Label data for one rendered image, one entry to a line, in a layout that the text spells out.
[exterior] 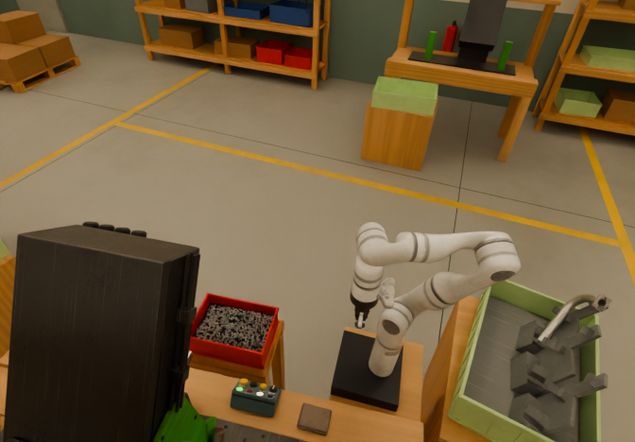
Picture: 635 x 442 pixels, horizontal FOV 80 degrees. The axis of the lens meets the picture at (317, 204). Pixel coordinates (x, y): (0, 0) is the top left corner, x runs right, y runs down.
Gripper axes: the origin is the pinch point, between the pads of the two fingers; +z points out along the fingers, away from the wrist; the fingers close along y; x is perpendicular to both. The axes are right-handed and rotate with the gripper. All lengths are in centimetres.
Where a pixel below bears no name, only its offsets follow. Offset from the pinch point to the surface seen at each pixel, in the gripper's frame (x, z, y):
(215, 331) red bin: -54, 41, -11
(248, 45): -221, 82, -497
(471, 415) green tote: 42, 42, -2
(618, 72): 241, 47, -419
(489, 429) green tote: 48, 44, 1
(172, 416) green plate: -40, 4, 33
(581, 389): 70, 23, -8
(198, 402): -48, 40, 16
